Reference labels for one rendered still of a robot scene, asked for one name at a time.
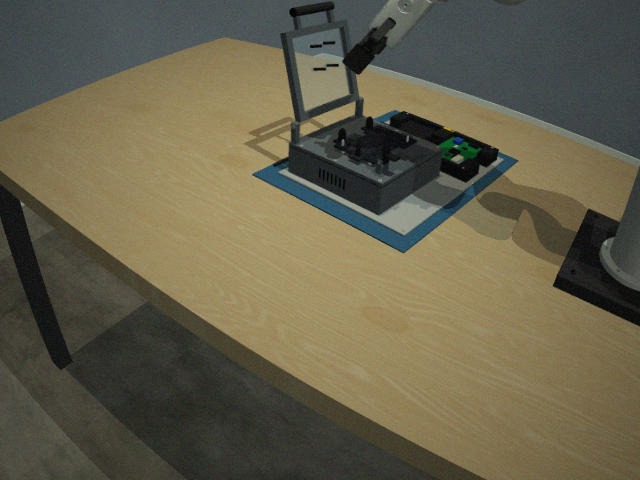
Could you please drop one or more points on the green circuit board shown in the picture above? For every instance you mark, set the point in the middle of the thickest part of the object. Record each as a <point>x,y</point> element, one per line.
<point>455,146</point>

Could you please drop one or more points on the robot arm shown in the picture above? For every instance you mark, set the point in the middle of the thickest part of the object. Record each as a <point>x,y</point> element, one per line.
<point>622,258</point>

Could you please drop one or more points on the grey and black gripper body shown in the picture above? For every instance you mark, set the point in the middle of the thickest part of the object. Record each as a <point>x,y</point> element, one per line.
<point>406,17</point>

